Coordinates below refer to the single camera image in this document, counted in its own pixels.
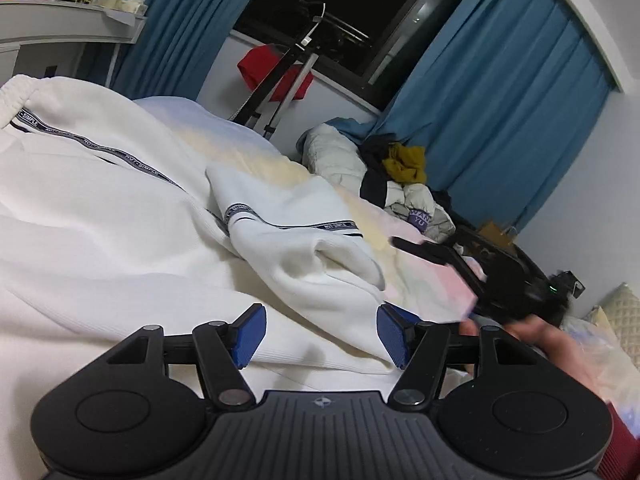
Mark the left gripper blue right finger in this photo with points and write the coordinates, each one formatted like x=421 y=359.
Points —
x=418 y=349

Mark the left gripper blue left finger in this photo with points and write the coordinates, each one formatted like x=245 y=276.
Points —
x=223 y=349

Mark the white pants with logo stripe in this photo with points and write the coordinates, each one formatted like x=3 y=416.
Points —
x=107 y=225

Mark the dark red sleeve forearm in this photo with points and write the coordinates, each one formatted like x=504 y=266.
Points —
x=621 y=460

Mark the grey clothes pile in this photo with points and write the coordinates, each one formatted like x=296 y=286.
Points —
x=415 y=204

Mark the person's right hand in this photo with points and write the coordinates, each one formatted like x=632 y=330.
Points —
x=559 y=348

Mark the brown paper bag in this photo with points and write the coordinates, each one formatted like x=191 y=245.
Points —
x=502 y=238

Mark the pastel rainbow bed duvet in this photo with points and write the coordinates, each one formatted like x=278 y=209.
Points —
x=250 y=178

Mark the cream quilted pillow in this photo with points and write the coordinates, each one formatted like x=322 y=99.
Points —
x=619 y=315

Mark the mustard yellow garment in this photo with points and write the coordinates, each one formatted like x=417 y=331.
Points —
x=405 y=164

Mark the right blue curtain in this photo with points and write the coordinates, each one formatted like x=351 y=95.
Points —
x=502 y=101

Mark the blue curtain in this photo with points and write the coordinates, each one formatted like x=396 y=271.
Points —
x=176 y=49
x=502 y=101

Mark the black white exercise bike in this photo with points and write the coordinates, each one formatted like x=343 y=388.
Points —
x=323 y=33

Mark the red cloth on bike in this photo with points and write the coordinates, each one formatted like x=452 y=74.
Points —
x=272 y=72

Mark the dark window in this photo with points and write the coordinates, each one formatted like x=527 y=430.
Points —
x=367 y=46

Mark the left blue curtain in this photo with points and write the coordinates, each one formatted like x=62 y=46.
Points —
x=176 y=49

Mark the tissue box on table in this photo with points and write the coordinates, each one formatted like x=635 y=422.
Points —
x=129 y=6

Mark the white dressing table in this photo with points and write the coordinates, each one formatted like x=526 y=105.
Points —
x=44 y=38

